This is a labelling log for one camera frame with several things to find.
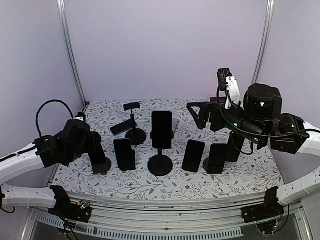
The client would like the black phone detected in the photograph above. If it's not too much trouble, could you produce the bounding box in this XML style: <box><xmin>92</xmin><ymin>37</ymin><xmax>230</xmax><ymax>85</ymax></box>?
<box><xmin>206</xmin><ymin>143</ymin><xmax>227</xmax><ymax>174</ymax></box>
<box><xmin>182</xmin><ymin>139</ymin><xmax>206</xmax><ymax>173</ymax></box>
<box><xmin>225</xmin><ymin>132</ymin><xmax>245</xmax><ymax>163</ymax></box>
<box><xmin>110</xmin><ymin>119</ymin><xmax>133</xmax><ymax>136</ymax></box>
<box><xmin>113</xmin><ymin>138</ymin><xmax>133</xmax><ymax>171</ymax></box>

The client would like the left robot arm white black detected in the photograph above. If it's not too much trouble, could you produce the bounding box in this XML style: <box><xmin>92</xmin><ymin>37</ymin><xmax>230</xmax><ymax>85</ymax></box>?
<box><xmin>0</xmin><ymin>119</ymin><xmax>106</xmax><ymax>217</ymax></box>

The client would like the black folding stand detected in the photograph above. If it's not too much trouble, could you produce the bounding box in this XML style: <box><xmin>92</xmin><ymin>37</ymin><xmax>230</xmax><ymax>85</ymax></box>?
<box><xmin>131</xmin><ymin>150</ymin><xmax>136</xmax><ymax>170</ymax></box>
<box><xmin>91</xmin><ymin>157</ymin><xmax>112</xmax><ymax>175</ymax></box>

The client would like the black folding stand far left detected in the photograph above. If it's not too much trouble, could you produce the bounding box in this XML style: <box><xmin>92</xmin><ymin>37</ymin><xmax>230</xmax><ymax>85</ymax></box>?
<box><xmin>91</xmin><ymin>157</ymin><xmax>112</xmax><ymax>175</ymax></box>

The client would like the pink phone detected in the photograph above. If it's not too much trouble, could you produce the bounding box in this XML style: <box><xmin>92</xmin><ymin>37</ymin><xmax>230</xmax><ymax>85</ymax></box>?
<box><xmin>172</xmin><ymin>118</ymin><xmax>179</xmax><ymax>132</ymax></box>

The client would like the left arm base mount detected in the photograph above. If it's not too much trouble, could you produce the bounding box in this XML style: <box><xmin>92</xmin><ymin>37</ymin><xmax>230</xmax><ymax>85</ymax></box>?
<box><xmin>48</xmin><ymin>185</ymin><xmax>93</xmax><ymax>223</ymax></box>

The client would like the aluminium corner post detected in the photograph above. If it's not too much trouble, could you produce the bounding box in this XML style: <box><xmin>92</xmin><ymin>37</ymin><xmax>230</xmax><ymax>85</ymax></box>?
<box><xmin>251</xmin><ymin>0</ymin><xmax>275</xmax><ymax>85</ymax></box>
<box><xmin>56</xmin><ymin>0</ymin><xmax>87</xmax><ymax>107</ymax></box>

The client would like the black round-base clamp stand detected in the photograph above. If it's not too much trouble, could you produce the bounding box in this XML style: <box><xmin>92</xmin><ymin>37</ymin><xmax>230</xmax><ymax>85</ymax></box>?
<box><xmin>147</xmin><ymin>130</ymin><xmax>174</xmax><ymax>177</ymax></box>

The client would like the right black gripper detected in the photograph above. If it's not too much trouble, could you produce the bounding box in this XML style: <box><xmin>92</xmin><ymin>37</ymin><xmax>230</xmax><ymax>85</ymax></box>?
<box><xmin>187</xmin><ymin>96</ymin><xmax>266</xmax><ymax>145</ymax></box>

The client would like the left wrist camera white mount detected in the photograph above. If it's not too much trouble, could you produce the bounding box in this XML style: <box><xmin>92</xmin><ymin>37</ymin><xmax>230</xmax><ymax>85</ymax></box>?
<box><xmin>73</xmin><ymin>112</ymin><xmax>86</xmax><ymax>122</ymax></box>

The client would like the dark grey folding stand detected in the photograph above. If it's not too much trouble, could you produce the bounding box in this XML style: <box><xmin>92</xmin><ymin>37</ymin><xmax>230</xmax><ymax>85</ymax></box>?
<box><xmin>202</xmin><ymin>158</ymin><xmax>210</xmax><ymax>172</ymax></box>

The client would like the floral table mat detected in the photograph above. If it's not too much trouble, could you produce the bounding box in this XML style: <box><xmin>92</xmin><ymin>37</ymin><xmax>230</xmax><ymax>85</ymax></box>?
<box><xmin>52</xmin><ymin>99</ymin><xmax>284</xmax><ymax>201</ymax></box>

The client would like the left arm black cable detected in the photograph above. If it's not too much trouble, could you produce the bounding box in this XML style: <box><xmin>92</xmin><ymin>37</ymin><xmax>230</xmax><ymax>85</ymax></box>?
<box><xmin>35</xmin><ymin>99</ymin><xmax>75</xmax><ymax>137</ymax></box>

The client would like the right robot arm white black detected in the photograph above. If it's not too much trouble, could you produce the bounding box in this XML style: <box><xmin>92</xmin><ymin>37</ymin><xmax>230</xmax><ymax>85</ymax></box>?
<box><xmin>187</xmin><ymin>83</ymin><xmax>320</xmax><ymax>156</ymax></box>

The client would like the right aluminium corner post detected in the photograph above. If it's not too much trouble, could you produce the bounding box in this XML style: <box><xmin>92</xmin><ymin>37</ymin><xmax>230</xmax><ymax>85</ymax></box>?
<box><xmin>251</xmin><ymin>0</ymin><xmax>275</xmax><ymax>85</ymax></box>

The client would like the left aluminium corner post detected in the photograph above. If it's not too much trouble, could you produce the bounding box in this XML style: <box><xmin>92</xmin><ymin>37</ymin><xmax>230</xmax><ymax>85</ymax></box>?
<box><xmin>56</xmin><ymin>0</ymin><xmax>87</xmax><ymax>107</ymax></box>

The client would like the blue phone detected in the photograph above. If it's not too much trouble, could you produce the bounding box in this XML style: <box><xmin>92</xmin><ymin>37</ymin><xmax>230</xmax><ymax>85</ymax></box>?
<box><xmin>87</xmin><ymin>131</ymin><xmax>106</xmax><ymax>166</ymax></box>

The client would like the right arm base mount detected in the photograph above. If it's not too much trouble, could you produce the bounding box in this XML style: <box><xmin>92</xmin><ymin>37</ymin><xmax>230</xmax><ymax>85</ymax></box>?
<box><xmin>241</xmin><ymin>186</ymin><xmax>285</xmax><ymax>223</ymax></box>

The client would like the front aluminium rail frame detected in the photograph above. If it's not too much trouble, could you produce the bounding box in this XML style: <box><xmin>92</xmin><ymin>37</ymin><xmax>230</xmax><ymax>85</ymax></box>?
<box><xmin>21</xmin><ymin>193</ymin><xmax>314</xmax><ymax>240</ymax></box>

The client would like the teal green phone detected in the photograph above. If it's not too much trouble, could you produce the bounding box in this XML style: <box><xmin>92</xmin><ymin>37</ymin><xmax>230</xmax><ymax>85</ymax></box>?
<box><xmin>151</xmin><ymin>110</ymin><xmax>173</xmax><ymax>149</ymax></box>

